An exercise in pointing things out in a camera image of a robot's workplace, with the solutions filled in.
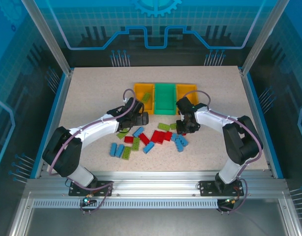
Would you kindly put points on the small connector board with LED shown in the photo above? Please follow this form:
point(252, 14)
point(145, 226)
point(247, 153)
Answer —
point(229, 201)
point(86, 201)

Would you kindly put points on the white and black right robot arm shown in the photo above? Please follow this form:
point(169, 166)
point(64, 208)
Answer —
point(210, 120)

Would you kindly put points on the yellow plastic bin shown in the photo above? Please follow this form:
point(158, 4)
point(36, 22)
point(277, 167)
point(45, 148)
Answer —
point(138, 89)
point(188, 89)

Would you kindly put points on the blue lego brick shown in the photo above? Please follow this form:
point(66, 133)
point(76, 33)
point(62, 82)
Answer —
point(120, 150)
point(149, 147)
point(138, 131)
point(113, 149)
point(174, 137)
point(179, 147)
point(182, 140)

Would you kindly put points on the green lego brick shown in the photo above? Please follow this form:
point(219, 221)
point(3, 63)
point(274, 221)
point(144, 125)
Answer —
point(173, 126)
point(127, 153)
point(164, 126)
point(121, 135)
point(146, 97)
point(136, 143)

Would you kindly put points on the aluminium frame post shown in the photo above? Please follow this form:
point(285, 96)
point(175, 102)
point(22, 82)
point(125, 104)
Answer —
point(264, 37)
point(50, 39)

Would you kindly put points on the grey metal sheet panel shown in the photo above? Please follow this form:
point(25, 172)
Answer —
point(153, 223)

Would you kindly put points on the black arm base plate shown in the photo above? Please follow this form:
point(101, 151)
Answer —
point(206, 188)
point(104, 188)

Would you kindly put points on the green plastic bin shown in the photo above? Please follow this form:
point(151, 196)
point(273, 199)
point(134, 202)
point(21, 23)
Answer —
point(165, 98)

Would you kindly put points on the aluminium side rail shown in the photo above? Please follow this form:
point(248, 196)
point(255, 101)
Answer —
point(62, 105)
point(250, 98)

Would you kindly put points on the blue frame edge strip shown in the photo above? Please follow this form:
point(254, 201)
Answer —
point(277, 169)
point(56, 105)

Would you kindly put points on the wide aluminium frame rail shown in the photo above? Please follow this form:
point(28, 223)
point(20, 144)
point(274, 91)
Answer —
point(153, 184)

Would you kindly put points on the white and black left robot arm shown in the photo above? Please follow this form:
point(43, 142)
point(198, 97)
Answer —
point(97, 127)

